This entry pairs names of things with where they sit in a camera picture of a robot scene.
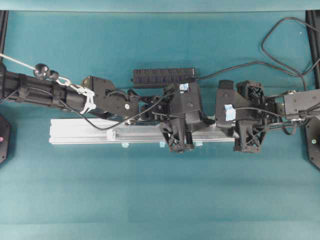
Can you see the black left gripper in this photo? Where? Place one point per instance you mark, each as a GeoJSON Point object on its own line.
{"type": "Point", "coordinates": [172, 126]}

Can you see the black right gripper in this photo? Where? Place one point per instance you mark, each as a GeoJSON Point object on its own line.
{"type": "Point", "coordinates": [256, 115]}

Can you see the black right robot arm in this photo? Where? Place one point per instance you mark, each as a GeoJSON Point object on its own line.
{"type": "Point", "coordinates": [297, 108]}

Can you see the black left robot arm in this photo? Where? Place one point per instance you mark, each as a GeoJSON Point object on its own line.
{"type": "Point", "coordinates": [100, 98]}

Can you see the black USB hub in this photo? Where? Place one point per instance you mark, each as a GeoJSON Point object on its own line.
{"type": "Point", "coordinates": [161, 77]}

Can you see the blue tape piece middle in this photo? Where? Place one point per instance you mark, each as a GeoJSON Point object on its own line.
{"type": "Point", "coordinates": [162, 144]}

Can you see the blue tape piece left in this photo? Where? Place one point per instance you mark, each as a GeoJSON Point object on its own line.
{"type": "Point", "coordinates": [125, 145]}

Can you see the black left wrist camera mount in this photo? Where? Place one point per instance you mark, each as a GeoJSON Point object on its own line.
{"type": "Point", "coordinates": [189, 105]}

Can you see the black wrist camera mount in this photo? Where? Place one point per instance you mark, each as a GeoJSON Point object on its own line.
{"type": "Point", "coordinates": [227, 101]}
{"type": "Point", "coordinates": [189, 105]}

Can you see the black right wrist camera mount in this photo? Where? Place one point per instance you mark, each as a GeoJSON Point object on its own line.
{"type": "Point", "coordinates": [227, 101]}

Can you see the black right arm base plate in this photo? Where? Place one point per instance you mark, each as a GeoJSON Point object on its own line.
{"type": "Point", "coordinates": [312, 139]}

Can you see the silver aluminium extrusion rail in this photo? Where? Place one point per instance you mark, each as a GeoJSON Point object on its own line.
{"type": "Point", "coordinates": [68, 131]}

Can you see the black aluminium frame rail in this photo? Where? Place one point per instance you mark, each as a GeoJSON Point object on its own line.
{"type": "Point", "coordinates": [312, 17]}

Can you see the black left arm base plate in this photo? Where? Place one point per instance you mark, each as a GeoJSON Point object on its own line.
{"type": "Point", "coordinates": [5, 134]}

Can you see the black left frame post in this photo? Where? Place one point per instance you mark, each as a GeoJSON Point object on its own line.
{"type": "Point", "coordinates": [4, 15]}

